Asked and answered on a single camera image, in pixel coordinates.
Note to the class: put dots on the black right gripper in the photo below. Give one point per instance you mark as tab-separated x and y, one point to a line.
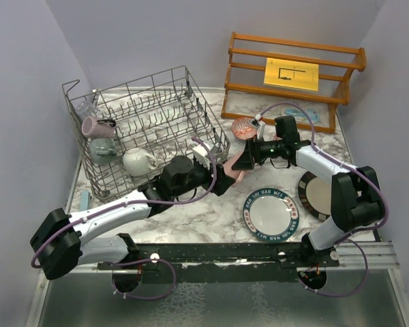
247	161

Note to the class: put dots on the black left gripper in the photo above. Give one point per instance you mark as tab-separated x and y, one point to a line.
222	182

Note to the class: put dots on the pink mug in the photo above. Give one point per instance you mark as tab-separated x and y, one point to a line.
232	177

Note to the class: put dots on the white speckled mug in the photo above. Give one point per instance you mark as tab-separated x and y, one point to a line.
138	162

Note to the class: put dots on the grey-green ceramic mug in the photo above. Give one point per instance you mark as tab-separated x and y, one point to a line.
103	150

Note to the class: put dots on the purple glass mug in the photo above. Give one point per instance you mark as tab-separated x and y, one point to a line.
96	127

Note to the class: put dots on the clear octagonal glass tumbler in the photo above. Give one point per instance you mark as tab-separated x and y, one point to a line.
87	108

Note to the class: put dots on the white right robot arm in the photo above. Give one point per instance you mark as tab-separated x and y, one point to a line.
355	200

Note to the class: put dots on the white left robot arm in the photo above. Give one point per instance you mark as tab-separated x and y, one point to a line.
64	241

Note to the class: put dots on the wooden shelf rack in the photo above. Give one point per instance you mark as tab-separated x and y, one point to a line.
336	65

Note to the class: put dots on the red patterned bowl near mug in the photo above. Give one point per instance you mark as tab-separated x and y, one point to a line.
242	128

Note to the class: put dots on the green rimmed white plate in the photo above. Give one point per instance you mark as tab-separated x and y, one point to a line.
270	215

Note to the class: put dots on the dark rimmed beige plate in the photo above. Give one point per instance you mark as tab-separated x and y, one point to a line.
315	196

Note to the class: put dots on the yellow book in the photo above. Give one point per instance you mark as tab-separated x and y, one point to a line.
291	74

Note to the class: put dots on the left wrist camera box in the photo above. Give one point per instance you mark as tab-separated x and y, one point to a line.
201	155

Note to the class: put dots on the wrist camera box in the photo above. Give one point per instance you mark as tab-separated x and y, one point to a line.
201	155
259	125

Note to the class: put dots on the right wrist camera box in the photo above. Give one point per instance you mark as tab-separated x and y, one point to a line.
259	125

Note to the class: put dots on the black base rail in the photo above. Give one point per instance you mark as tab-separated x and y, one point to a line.
218	262

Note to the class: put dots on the grey wire dish rack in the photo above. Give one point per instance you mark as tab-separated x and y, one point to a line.
159	113

